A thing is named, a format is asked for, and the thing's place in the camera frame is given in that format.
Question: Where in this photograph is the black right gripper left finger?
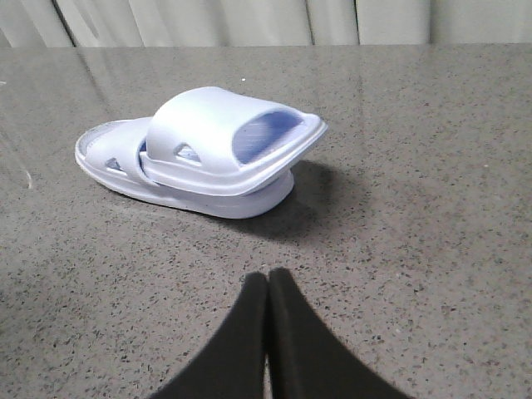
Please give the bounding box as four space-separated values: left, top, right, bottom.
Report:
151 273 268 398

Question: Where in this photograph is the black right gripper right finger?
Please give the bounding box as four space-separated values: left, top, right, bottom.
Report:
268 268 407 398

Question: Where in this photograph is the light blue slipper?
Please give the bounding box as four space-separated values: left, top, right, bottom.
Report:
141 86 328 196
75 117 294 219

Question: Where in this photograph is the beige pleated curtain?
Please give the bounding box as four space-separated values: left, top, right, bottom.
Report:
1 1 531 47

